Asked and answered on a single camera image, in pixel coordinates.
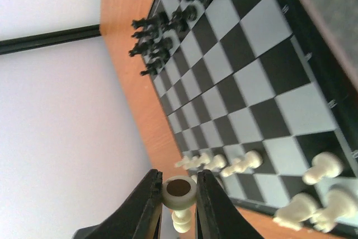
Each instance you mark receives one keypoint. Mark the white chess pawn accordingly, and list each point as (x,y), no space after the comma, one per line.
(251,159)
(325,164)

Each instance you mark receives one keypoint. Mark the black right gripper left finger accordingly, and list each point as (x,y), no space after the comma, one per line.
(139,216)

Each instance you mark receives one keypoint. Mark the black frame post left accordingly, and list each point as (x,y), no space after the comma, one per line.
(49,39)

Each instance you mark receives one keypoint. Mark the black and silver chessboard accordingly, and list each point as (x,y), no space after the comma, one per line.
(256,75)

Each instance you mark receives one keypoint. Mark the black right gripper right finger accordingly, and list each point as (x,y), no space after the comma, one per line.
(215,214)

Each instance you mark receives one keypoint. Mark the white chess bishop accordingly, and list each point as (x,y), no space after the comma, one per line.
(179,195)

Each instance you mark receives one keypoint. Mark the white chess piece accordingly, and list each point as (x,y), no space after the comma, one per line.
(301,207)
(340,203)

